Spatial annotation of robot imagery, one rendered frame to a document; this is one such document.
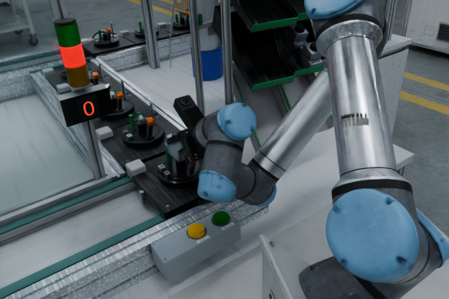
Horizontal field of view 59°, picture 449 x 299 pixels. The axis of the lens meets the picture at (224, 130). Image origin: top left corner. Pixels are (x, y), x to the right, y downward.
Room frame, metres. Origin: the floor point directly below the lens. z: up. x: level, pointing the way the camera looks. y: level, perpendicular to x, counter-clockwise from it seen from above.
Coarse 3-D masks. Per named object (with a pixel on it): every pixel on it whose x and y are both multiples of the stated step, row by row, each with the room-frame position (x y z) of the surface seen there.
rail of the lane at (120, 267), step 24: (192, 216) 0.75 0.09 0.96; (240, 216) 0.81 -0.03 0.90; (144, 240) 0.68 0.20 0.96; (96, 264) 0.62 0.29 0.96; (120, 264) 0.63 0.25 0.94; (144, 264) 0.66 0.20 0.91; (24, 288) 0.56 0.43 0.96; (48, 288) 0.56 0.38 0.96; (72, 288) 0.57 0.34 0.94; (96, 288) 0.59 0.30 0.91; (120, 288) 0.62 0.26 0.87
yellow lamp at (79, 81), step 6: (84, 66) 0.91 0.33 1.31; (66, 72) 0.90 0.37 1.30; (72, 72) 0.89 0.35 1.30; (78, 72) 0.90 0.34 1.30; (84, 72) 0.91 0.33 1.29; (72, 78) 0.89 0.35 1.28; (78, 78) 0.89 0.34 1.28; (84, 78) 0.90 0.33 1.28; (72, 84) 0.90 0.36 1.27; (78, 84) 0.89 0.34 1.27; (84, 84) 0.90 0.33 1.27
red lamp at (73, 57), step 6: (60, 48) 0.90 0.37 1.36; (66, 48) 0.89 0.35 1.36; (72, 48) 0.90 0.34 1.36; (78, 48) 0.91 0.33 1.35; (66, 54) 0.89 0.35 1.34; (72, 54) 0.89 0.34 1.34; (78, 54) 0.90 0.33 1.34; (66, 60) 0.90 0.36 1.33; (72, 60) 0.89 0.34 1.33; (78, 60) 0.90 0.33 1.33; (84, 60) 0.92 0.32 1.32; (66, 66) 0.90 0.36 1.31; (72, 66) 0.89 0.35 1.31; (78, 66) 0.90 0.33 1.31
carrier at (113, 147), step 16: (128, 128) 1.17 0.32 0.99; (144, 128) 1.13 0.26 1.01; (160, 128) 1.16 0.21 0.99; (176, 128) 1.19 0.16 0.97; (112, 144) 1.10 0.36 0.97; (128, 144) 1.08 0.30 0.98; (144, 144) 1.07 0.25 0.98; (160, 144) 1.09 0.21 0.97; (128, 160) 1.00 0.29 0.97; (144, 160) 1.01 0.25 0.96
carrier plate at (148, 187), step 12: (156, 168) 0.95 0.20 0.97; (132, 180) 0.92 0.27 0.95; (144, 180) 0.90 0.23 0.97; (156, 180) 0.90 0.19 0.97; (156, 192) 0.84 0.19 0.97; (168, 192) 0.84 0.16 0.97; (180, 192) 0.84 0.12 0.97; (192, 192) 0.84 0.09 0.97; (156, 204) 0.80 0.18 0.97; (168, 204) 0.79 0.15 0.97; (180, 204) 0.79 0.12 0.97; (192, 204) 0.80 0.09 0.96; (168, 216) 0.76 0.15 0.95
